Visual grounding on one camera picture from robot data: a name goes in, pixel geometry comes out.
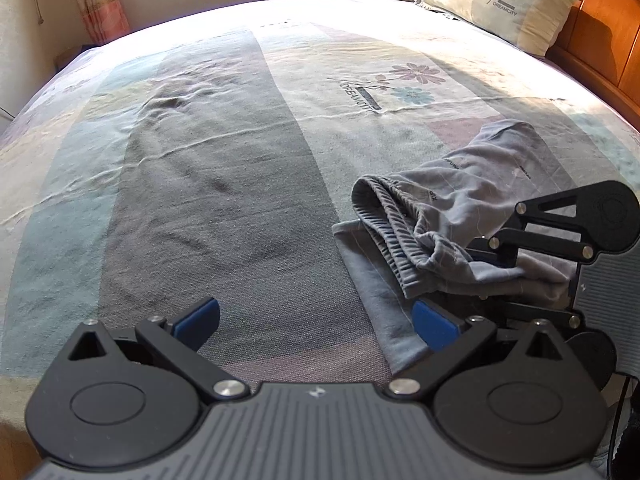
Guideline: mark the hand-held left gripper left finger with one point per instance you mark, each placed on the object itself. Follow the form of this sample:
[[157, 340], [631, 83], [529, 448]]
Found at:
[[197, 320]]

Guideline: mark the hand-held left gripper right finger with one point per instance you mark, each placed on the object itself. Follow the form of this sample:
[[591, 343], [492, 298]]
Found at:
[[435, 325]]

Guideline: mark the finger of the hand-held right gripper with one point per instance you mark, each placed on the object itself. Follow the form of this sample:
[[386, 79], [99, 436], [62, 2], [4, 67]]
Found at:
[[545, 315], [540, 237]]

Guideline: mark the grey pants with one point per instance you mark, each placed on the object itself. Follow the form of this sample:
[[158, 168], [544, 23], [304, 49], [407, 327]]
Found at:
[[450, 220]]

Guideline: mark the patchwork bed sheet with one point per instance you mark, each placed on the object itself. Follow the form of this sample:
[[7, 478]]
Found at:
[[200, 135]]

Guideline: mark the wooden headboard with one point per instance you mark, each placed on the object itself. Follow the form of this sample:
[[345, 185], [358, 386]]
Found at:
[[605, 25]]

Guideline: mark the large printed pillow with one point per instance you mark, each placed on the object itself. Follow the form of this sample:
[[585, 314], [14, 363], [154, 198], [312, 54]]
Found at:
[[500, 0]]

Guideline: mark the pink curtain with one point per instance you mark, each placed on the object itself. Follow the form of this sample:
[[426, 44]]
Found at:
[[97, 0]]

